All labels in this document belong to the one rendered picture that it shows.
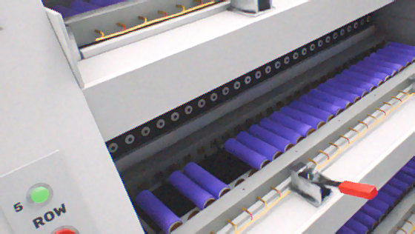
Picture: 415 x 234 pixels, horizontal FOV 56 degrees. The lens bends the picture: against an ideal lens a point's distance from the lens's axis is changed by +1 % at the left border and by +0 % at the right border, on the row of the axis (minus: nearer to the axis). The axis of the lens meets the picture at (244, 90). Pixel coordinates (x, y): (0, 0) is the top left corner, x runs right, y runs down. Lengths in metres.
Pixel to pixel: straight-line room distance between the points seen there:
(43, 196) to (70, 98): 0.06
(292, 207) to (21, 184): 0.26
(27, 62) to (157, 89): 0.09
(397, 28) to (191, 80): 0.54
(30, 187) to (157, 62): 0.11
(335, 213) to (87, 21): 0.30
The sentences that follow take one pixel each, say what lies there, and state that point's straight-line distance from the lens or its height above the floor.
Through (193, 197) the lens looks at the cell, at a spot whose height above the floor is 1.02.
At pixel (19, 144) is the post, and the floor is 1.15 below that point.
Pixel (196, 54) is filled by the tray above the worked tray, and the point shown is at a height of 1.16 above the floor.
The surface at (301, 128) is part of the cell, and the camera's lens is 0.50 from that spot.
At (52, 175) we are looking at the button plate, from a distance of 0.27.
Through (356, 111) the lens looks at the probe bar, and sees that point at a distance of 0.53.
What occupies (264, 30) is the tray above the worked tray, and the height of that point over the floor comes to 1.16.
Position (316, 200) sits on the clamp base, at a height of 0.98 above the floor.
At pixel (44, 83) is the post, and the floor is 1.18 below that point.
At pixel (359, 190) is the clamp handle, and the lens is 0.38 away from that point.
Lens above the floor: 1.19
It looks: 12 degrees down
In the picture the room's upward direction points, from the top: 19 degrees counter-clockwise
